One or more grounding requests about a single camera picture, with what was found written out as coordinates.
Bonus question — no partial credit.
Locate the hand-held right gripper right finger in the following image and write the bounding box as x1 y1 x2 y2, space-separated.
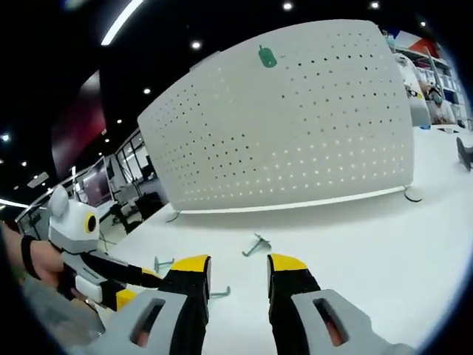
266 252 417 355

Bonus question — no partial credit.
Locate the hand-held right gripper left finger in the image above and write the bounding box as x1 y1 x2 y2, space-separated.
88 253 213 355

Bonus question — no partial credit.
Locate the white perforated mounting plate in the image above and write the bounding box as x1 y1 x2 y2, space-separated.
137 18 424 225

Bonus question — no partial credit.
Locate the green hook assembly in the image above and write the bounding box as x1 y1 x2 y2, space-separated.
256 44 279 70

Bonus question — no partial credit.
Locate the person's left hand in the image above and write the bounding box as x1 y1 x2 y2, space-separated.
21 236 78 297

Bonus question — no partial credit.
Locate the computer monitor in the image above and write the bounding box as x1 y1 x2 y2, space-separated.
83 157 112 208

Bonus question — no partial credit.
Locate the ceiling strip light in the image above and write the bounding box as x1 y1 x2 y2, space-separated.
101 0 146 47

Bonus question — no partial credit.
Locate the dark grey object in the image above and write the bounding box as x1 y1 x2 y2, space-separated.
455 136 473 172

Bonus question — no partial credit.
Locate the person in white shirt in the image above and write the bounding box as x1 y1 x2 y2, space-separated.
391 28 463 124

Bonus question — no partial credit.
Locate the large red wall screen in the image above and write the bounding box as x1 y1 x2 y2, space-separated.
50 69 109 179

